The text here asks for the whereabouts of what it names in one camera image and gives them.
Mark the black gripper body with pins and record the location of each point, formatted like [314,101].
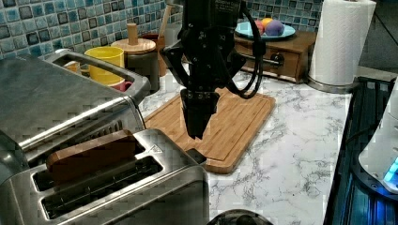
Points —
[204,57]

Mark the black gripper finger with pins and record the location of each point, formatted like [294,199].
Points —
[191,114]
[206,106]

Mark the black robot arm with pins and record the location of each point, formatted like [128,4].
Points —
[207,12]

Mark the black toaster lever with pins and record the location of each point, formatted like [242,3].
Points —
[198,157]

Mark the silver two-slot toaster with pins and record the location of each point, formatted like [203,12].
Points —
[161,185]

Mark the silver toaster oven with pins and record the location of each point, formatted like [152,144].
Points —
[44,104]

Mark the bamboo cutting board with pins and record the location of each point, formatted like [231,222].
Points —
[228,134]

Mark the light blue plate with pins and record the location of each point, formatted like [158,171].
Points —
[244,29]

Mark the wooden utensil in holder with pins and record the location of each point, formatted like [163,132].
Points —
[164,21]

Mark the red toy fruit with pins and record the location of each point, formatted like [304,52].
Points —
[260,27]

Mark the dark canister with wooden lid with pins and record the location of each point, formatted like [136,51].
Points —
[141,56]

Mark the pink mug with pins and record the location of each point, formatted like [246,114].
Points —
[121,86]

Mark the orange toy fruit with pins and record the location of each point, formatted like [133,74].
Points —
[266,21]

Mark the purple toy fruit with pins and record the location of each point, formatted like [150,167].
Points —
[274,28]

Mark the wooden drawer box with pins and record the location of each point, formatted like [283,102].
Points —
[290,58]

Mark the brown toast slice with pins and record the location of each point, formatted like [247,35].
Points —
[88,157]

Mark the yellow cup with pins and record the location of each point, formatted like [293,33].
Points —
[101,72]

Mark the black round object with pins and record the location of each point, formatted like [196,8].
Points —
[239,217]

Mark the silver paper towel holder base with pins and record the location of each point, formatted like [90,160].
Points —
[332,88]

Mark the white paper towel roll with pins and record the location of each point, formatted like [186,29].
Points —
[342,31]

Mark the black stovetop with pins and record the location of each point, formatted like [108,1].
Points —
[356,198]

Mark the white appliance with blue light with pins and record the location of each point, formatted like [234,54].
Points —
[379,157]

